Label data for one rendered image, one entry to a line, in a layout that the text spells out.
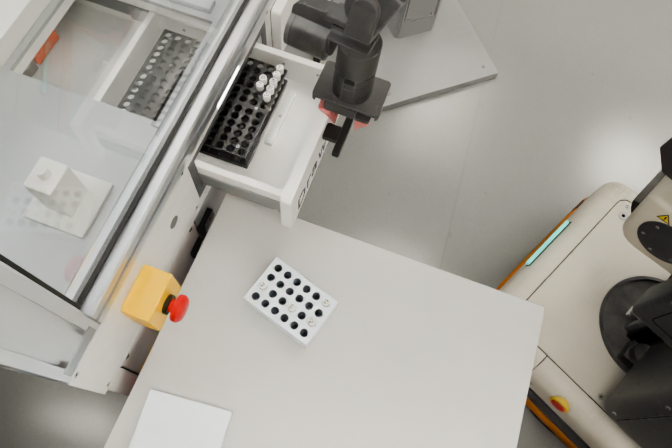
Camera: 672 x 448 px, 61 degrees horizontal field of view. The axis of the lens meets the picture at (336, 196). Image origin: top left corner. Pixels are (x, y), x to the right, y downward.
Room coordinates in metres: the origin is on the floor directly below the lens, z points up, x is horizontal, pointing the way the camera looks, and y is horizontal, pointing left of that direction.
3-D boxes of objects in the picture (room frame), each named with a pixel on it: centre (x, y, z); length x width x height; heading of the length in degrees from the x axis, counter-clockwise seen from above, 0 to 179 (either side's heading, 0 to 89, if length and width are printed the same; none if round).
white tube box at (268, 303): (0.21, 0.04, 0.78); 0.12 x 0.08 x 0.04; 62
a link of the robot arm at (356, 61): (0.48, 0.01, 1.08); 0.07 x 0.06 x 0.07; 72
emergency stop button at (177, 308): (0.15, 0.20, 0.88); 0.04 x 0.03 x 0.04; 169
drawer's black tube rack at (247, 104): (0.50, 0.24, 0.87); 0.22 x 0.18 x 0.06; 79
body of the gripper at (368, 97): (0.48, 0.00, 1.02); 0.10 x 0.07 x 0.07; 78
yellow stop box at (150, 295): (0.16, 0.23, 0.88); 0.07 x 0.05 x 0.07; 169
